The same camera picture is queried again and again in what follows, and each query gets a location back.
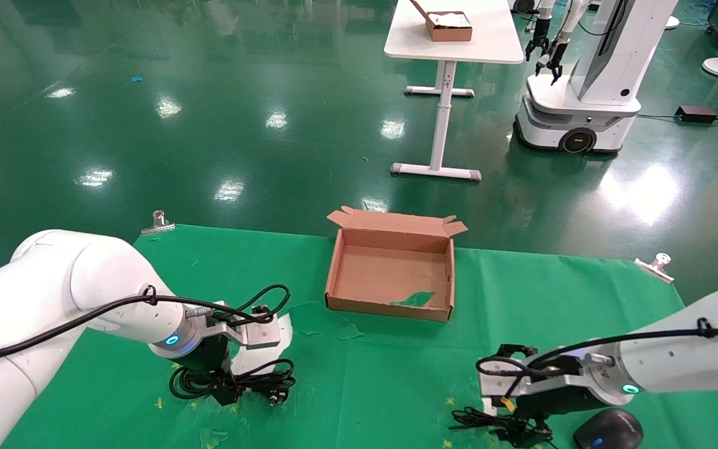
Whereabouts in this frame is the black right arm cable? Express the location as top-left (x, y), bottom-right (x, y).
top-left (476, 317), bottom-right (718, 400)

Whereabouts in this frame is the silver metal table clamp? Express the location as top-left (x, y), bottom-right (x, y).
top-left (141, 211), bottom-right (176, 236)
top-left (634, 253), bottom-right (675, 284)

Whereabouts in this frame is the thin black USB cable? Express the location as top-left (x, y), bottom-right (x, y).
top-left (449, 407), bottom-right (553, 448)

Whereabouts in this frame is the small filled cardboard box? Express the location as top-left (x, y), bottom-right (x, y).
top-left (410, 0), bottom-right (473, 43)

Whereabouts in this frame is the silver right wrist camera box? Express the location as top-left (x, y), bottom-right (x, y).
top-left (478, 357), bottom-right (584, 400)

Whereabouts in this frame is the thick black power cable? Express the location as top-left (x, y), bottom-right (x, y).
top-left (168, 358), bottom-right (297, 407)

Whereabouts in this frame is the open brown cardboard box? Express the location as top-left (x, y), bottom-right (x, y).
top-left (325, 206), bottom-right (469, 323)

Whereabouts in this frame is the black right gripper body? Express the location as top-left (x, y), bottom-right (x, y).
top-left (511, 386), bottom-right (597, 418)

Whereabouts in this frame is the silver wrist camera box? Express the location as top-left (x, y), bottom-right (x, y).
top-left (478, 357), bottom-right (584, 400)
top-left (212, 301), bottom-right (282, 349)

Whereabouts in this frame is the black computer mouse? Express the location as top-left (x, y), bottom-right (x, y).
top-left (573, 408), bottom-right (644, 449)

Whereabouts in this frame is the black power adapter brick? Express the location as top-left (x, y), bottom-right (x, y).
top-left (675, 106), bottom-right (718, 124)

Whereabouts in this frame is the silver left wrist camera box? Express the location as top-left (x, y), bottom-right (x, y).
top-left (212, 301), bottom-right (282, 349)

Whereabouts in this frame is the background robot black gripper arm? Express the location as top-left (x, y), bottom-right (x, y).
top-left (525, 0), bottom-right (554, 62)
top-left (536, 0), bottom-right (590, 85)

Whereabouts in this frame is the green table cloth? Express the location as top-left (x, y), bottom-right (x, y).
top-left (1, 223), bottom-right (718, 449)

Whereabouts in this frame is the white wheeled background robot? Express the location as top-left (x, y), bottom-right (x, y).
top-left (514, 0), bottom-right (681, 155)

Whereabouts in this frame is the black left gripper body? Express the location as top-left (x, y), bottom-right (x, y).
top-left (172, 334), bottom-right (236, 384)

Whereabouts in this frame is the white standing desk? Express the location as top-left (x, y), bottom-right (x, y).
top-left (384, 0), bottom-right (525, 182)

